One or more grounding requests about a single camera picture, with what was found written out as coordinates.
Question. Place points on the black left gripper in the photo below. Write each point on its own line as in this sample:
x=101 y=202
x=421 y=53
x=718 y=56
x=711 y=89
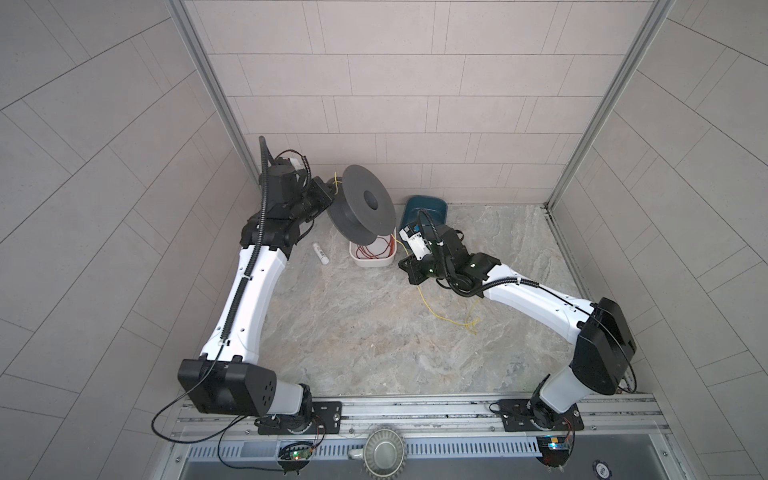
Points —
x=320 y=199

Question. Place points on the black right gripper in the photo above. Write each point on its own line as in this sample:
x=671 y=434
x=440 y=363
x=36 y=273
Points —
x=411 y=270

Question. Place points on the grey perforated cable spool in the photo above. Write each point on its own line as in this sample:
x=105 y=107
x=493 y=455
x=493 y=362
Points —
x=362 y=210

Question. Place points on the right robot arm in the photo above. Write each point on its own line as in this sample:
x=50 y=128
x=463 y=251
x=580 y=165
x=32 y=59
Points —
x=603 y=345

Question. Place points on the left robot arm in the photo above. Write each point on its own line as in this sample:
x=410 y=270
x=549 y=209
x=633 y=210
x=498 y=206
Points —
x=225 y=378

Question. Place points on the white plastic bin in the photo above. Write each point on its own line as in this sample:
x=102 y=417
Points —
x=378 y=254

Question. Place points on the white tube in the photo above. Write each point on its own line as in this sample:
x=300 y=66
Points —
x=320 y=253

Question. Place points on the round grey knob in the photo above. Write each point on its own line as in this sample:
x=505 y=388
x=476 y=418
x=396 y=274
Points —
x=384 y=454

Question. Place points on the aluminium corner profile left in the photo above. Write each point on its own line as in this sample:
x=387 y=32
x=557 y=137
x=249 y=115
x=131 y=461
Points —
x=182 y=20

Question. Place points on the aluminium corner profile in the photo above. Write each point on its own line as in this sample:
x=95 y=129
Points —
x=182 y=20
x=647 y=32

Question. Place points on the aluminium corner profile right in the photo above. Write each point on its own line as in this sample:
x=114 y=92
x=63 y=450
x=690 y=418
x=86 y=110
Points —
x=647 y=32

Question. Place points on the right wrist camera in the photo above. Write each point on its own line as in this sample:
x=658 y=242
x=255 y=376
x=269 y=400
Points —
x=412 y=236

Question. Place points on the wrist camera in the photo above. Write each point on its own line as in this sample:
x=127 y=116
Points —
x=412 y=236
x=296 y=164

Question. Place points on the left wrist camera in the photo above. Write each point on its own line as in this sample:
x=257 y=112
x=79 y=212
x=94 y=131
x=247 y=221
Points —
x=296 y=164

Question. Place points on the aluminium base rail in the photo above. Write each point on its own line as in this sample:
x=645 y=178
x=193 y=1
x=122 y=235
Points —
x=473 y=415

